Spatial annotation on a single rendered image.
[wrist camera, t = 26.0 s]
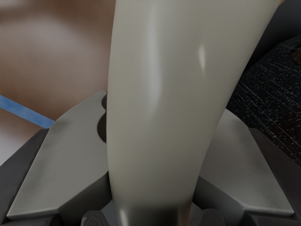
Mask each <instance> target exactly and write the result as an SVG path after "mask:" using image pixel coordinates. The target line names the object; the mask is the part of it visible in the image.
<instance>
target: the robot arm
mask: <svg viewBox="0 0 301 226"><path fill-rule="evenodd" d="M107 94H108V92H107V91H104V90H102V91H99V92H97V93H96V94H94V95H92V96H91V97H89V98H87V99H86V100H84V101H83V102H81V103H79V104H77V105H76V106H74V107H73V108H71V109H70V110H68V111H67V112H66V113H64V114H63V115H62V116H61V117H59V118H58V119H57V120H56V121H55V122H54V123H53V124H52V125H51V126H50V127H49V128H48V129H40V130H39V131H38V132H37V133H35V134H34V135H33V136H32V137H31V138H30V139H29V140H28V141H27V142H26V143H25V144H24V145H22V146H21V147H20V148H19V149H18V150H17V151H16V152H15V153H14V154H13V155H12V156H11V157H10V158H9V159H8V160H7V161H5V162H4V163H3V164H2V165H1V166H0V226H109V223H108V222H107V220H106V218H105V215H104V213H103V212H102V211H100V210H101V209H103V208H104V207H105V206H106V205H107V204H108V203H110V201H111V200H112V193H111V188H110V181H109V173H108V157H107V144H106V143H105V141H106V140H107V131H106V126H107ZM192 202H193V203H194V204H196V205H197V206H198V207H199V208H200V209H202V210H203V211H202V213H201V216H200V218H199V221H198V223H197V225H196V226H301V167H300V166H299V165H297V164H296V163H295V162H294V161H293V160H292V159H291V158H290V157H288V156H287V155H286V154H285V153H284V152H283V151H282V150H280V149H279V148H278V147H277V146H276V145H275V144H274V143H272V142H271V141H270V140H269V139H268V138H267V137H266V136H265V135H264V134H263V133H262V132H260V131H259V130H258V129H255V128H249V127H248V126H247V125H246V124H245V123H244V122H243V121H242V120H241V119H239V118H238V117H237V116H236V115H234V114H233V113H232V112H230V111H229V110H227V109H226V108H225V110H224V113H223V115H222V117H221V119H220V121H219V123H218V125H217V128H216V130H215V133H214V135H213V138H212V140H211V143H210V145H209V148H208V150H207V153H206V156H205V159H204V161H203V164H202V167H201V170H200V173H199V177H198V180H197V184H196V187H195V190H194V194H193V200H192Z"/></svg>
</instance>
